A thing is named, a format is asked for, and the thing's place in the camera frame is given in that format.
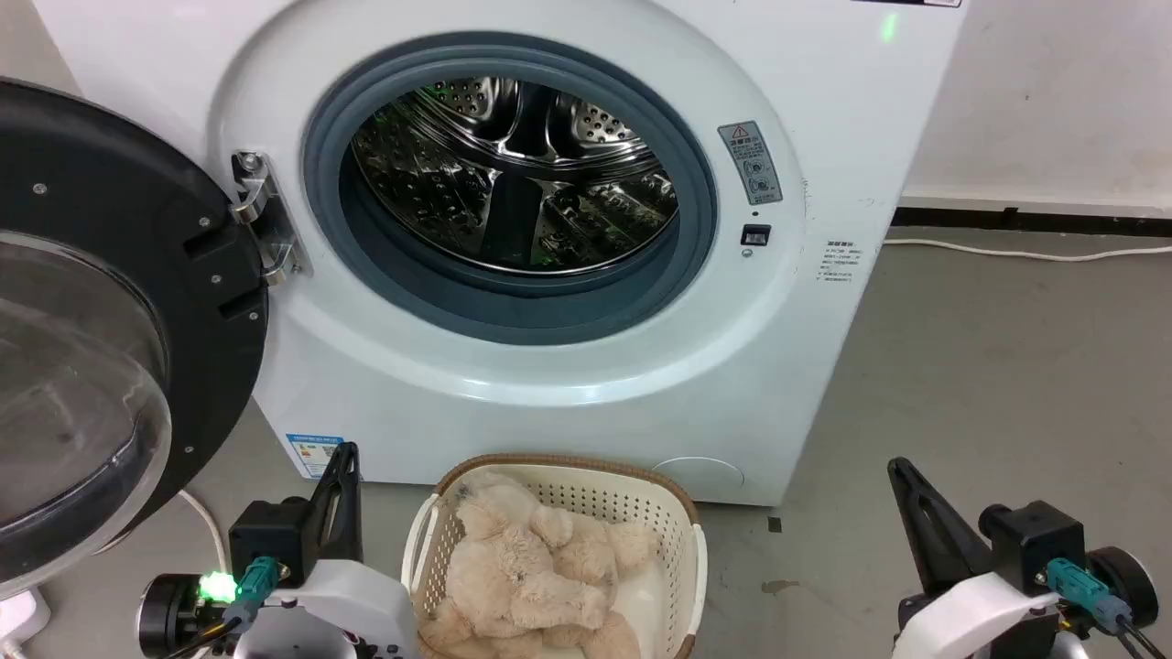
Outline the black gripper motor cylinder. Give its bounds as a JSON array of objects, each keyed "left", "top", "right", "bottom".
[
  {"left": 1088, "top": 546, "right": 1160, "bottom": 629},
  {"left": 137, "top": 574, "right": 204, "bottom": 656}
]

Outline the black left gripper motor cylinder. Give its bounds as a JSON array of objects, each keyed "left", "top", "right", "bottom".
[{"left": 137, "top": 574, "right": 204, "bottom": 656}]

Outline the teal plug right gripper cable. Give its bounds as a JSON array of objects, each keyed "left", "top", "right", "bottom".
[{"left": 1047, "top": 558, "right": 1172, "bottom": 659}]

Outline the black round glass washer door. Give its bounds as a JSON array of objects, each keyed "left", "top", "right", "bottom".
[{"left": 0, "top": 78, "right": 271, "bottom": 600}]

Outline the blue energy label sticker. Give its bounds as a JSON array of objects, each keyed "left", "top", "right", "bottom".
[{"left": 286, "top": 433, "right": 347, "bottom": 480}]

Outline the white front-load washing machine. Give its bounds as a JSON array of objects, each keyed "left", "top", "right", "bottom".
[{"left": 32, "top": 0, "right": 970, "bottom": 509}]

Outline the grey warning sticker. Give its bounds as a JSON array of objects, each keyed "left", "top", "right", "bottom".
[{"left": 717, "top": 120, "right": 784, "bottom": 206}]

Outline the chrome door hinge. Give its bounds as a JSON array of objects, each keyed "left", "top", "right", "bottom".
[{"left": 229, "top": 151, "right": 312, "bottom": 286}]

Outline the thick white power cable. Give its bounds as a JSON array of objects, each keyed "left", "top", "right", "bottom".
[{"left": 179, "top": 490, "right": 230, "bottom": 578}]

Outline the black wall baseboard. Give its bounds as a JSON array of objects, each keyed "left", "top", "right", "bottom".
[{"left": 893, "top": 207, "right": 1172, "bottom": 241}]

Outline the small printed text label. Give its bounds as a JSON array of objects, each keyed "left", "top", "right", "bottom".
[{"left": 819, "top": 240, "right": 866, "bottom": 285}]

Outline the teal plug gripper cable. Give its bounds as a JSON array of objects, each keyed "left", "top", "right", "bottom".
[
  {"left": 1047, "top": 558, "right": 1172, "bottom": 659},
  {"left": 165, "top": 556, "right": 278, "bottom": 659}
]

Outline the white plastic laundry basket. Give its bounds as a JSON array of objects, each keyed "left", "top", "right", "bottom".
[{"left": 401, "top": 454, "right": 709, "bottom": 659}]

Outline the teal plug left gripper cable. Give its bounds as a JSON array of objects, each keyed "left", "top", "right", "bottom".
[{"left": 165, "top": 556, "right": 278, "bottom": 659}]

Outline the round white filter cover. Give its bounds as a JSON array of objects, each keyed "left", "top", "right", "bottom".
[{"left": 652, "top": 456, "right": 745, "bottom": 495}]

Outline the grey rubber door gasket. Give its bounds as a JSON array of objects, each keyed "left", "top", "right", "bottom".
[{"left": 302, "top": 32, "right": 720, "bottom": 347}]

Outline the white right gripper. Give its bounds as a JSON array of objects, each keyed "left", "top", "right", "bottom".
[{"left": 888, "top": 458, "right": 1063, "bottom": 659}]

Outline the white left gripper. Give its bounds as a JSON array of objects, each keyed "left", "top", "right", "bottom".
[{"left": 233, "top": 443, "right": 420, "bottom": 659}]

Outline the stainless steel washer drum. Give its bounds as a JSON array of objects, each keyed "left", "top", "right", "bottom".
[{"left": 351, "top": 78, "right": 680, "bottom": 274}]

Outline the beige plush teddy bear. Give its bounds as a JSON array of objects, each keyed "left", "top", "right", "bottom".
[{"left": 419, "top": 471, "right": 662, "bottom": 659}]

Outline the thin white floor cable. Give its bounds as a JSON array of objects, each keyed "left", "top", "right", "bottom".
[{"left": 884, "top": 236, "right": 1172, "bottom": 264}]

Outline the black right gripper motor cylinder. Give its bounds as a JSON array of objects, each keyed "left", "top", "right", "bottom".
[{"left": 1088, "top": 546, "right": 1160, "bottom": 629}]

